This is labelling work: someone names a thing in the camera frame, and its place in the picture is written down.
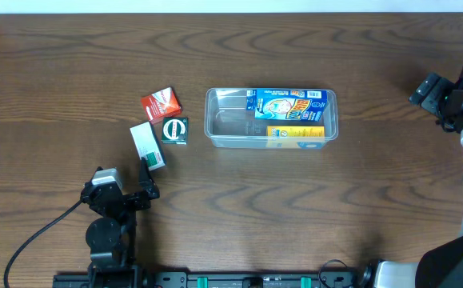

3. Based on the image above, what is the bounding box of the red Panadol box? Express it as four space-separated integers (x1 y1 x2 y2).
141 87 182 124

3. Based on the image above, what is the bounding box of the blue Kool Fever box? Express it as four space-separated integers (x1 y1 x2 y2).
246 89 329 122

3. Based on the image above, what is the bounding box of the yellow Woods syrup box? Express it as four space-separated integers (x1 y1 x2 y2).
266 126 325 149

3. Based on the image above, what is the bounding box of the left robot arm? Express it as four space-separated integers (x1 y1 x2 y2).
80 158 160 287

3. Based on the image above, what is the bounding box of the clear plastic container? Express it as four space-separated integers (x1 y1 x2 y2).
204 88 338 149

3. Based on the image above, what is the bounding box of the white and green box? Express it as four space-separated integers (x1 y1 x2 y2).
130 122 166 170

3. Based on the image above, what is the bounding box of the green round-logo box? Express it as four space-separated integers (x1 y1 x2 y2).
162 118 189 145

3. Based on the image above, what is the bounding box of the black mounting rail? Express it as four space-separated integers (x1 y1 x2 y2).
52 271 364 288

